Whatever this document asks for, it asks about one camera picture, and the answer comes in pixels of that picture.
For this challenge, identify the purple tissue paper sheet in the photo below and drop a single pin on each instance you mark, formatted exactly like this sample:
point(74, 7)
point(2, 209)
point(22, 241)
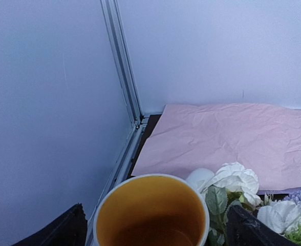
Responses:
point(285, 191)

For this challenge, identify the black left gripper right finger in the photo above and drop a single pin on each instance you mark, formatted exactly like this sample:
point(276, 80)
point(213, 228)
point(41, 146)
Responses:
point(244, 229)

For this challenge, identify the white purple flower bunch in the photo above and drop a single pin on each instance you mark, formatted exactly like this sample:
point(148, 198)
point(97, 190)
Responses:
point(233, 185)

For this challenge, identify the patterned mug yellow inside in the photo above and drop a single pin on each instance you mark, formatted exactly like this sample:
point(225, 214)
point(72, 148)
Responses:
point(152, 209)

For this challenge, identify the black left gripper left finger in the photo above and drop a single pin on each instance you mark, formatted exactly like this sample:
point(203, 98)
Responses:
point(70, 228)

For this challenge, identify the pink tissue paper sheet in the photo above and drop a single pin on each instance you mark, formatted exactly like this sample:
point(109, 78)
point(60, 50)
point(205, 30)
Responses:
point(261, 137)

